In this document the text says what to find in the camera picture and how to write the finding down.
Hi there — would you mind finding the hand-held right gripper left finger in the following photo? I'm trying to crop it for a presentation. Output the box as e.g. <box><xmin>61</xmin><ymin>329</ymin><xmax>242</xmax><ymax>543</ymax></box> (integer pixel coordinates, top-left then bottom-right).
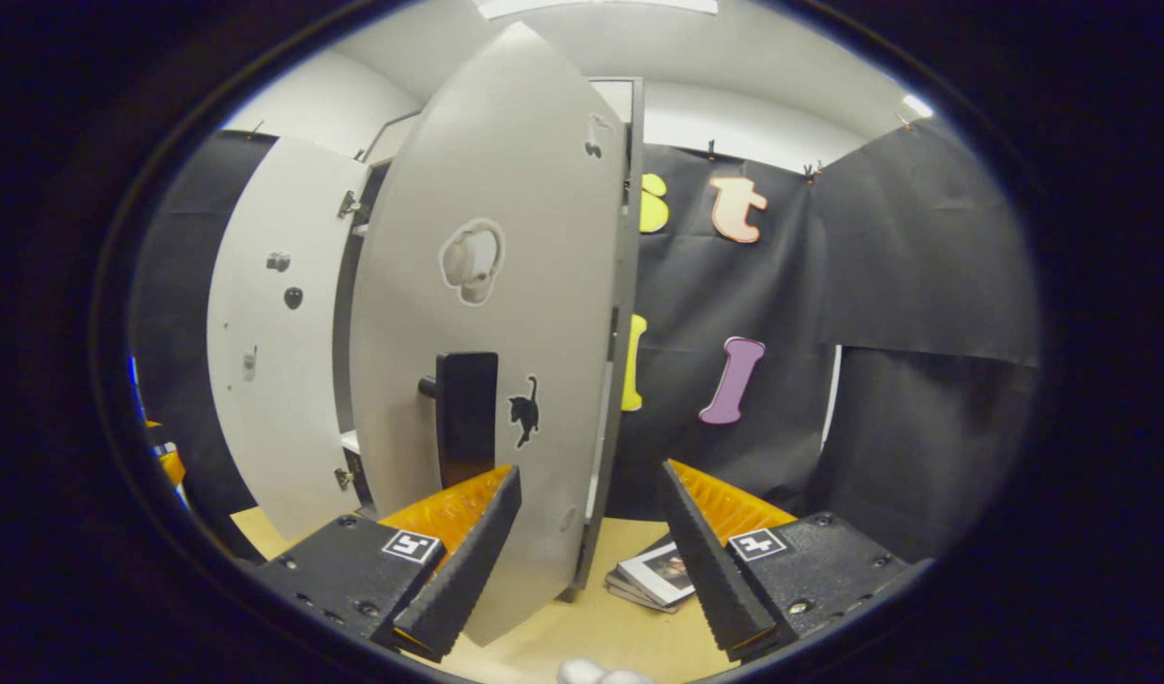
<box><xmin>252</xmin><ymin>464</ymin><xmax>525</xmax><ymax>665</ymax></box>

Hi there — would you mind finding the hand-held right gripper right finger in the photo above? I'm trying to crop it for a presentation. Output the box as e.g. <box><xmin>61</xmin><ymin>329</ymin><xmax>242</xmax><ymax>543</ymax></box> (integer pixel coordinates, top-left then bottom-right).
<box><xmin>658</xmin><ymin>458</ymin><xmax>931</xmax><ymax>665</ymax></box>

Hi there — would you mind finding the white cabinet door camera sticker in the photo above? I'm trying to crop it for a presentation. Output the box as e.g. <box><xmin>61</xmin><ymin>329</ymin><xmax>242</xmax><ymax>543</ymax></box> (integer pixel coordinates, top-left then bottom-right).
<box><xmin>206</xmin><ymin>135</ymin><xmax>373</xmax><ymax>542</ymax></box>

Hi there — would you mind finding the white grey cabinet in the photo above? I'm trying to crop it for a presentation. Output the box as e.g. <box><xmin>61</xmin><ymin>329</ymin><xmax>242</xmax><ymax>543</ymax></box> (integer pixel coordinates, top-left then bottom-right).
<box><xmin>333</xmin><ymin>76</ymin><xmax>647</xmax><ymax>605</ymax></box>

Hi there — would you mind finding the stack of thin books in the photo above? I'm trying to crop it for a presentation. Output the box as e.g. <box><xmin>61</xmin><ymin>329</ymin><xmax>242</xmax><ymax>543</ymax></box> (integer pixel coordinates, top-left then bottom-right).
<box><xmin>605</xmin><ymin>537</ymin><xmax>698</xmax><ymax>615</ymax></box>

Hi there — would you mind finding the black backdrop cloth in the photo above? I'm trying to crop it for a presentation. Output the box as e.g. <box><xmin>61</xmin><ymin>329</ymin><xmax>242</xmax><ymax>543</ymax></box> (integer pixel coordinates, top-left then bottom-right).
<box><xmin>130</xmin><ymin>119</ymin><xmax>1040</xmax><ymax>563</ymax></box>

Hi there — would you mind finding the large ceiling light panel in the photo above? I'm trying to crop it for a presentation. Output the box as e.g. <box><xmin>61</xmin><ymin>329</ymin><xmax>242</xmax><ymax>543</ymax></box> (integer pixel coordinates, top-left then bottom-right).
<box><xmin>477</xmin><ymin>0</ymin><xmax>720</xmax><ymax>21</ymax></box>

